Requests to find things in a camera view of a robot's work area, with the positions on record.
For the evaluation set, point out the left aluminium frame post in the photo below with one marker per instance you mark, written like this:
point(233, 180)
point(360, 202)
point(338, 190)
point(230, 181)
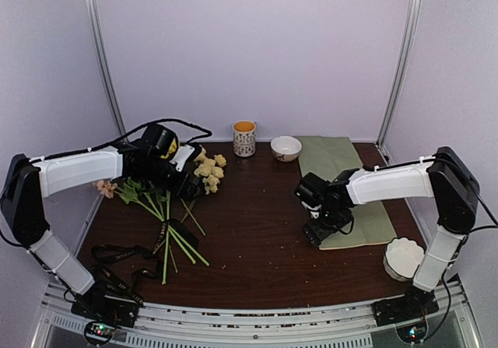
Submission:
point(103, 65)

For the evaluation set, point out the right aluminium frame post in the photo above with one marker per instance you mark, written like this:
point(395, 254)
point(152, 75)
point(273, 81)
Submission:
point(408, 38)

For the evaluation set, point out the white scalloped bowl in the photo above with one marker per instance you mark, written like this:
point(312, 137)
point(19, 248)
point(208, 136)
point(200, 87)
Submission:
point(402, 258)

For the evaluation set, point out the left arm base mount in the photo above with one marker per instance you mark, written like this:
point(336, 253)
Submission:
point(109, 308)

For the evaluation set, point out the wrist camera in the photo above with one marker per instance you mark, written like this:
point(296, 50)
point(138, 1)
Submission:
point(181, 157)
point(312, 191)

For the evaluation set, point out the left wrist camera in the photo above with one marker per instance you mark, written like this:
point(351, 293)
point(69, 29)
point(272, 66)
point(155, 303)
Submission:
point(181, 157)

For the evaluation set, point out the yellow fake flower stem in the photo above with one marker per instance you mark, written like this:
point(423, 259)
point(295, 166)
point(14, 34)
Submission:
point(168, 223)

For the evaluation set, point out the black printed ribbon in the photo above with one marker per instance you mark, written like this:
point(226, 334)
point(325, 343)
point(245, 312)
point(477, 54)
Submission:
point(110, 254)

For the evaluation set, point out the cream fake flower bunch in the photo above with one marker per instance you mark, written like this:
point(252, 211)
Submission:
point(210, 169)

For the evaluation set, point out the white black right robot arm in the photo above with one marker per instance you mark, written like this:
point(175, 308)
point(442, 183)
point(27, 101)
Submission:
point(442, 176)

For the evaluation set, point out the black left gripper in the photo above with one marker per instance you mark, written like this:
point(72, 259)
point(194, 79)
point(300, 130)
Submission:
point(187, 195)

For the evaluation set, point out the aluminium frame post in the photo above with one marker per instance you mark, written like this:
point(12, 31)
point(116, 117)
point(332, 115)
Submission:
point(103, 65)
point(408, 38)

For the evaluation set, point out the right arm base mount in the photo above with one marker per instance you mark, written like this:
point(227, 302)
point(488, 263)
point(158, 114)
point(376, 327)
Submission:
point(408, 313)

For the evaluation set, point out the patterned cup yellow inside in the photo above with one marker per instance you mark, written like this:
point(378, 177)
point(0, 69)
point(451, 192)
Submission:
point(244, 138)

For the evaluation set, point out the aluminium front rail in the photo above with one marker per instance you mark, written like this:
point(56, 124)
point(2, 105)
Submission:
point(343, 325)

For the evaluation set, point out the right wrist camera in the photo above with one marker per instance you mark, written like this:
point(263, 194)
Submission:
point(312, 191)

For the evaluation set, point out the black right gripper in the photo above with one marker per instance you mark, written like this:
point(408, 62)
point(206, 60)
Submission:
point(316, 234)

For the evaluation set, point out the green wrapping paper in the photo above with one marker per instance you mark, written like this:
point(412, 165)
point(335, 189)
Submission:
point(327, 157)

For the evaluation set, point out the pink fake flower stem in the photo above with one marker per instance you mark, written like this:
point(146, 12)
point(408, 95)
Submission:
point(152, 199)

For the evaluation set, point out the white round bowl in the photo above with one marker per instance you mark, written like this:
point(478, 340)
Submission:
point(285, 148)

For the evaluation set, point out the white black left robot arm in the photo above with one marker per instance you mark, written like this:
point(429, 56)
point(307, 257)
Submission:
point(41, 191)

